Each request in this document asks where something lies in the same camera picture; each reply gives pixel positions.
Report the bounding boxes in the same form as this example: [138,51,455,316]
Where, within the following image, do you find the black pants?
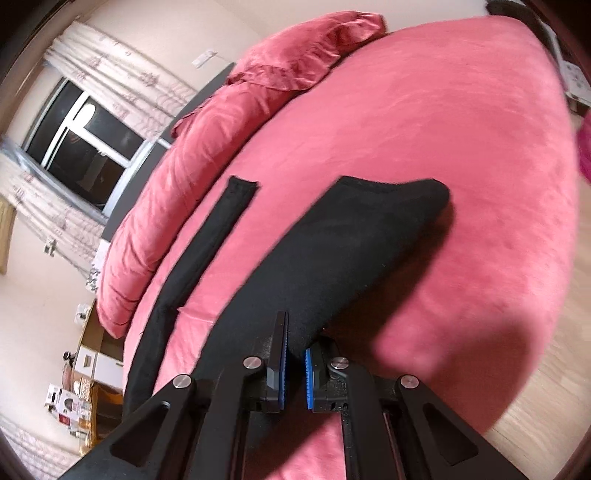
[123,176,450,416]

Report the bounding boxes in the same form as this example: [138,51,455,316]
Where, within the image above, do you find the white cabinet with drawer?
[73,303,124,393]

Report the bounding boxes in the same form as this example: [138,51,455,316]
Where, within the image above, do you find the white product box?
[44,384,91,431]

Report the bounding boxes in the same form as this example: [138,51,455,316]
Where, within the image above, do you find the pink bed blanket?
[97,11,577,479]

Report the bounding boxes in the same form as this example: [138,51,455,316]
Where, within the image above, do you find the red folded duvet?
[96,83,291,338]

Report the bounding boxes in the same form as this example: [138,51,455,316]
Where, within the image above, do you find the white patterned curtain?
[44,21,197,140]

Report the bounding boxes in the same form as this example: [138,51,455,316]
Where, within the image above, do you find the grey bed headboard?
[102,63,235,242]

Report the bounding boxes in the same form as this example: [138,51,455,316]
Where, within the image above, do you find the red ruffled pillow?
[226,11,387,91]

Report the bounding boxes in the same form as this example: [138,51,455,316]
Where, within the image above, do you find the window with white frame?
[24,79,153,216]

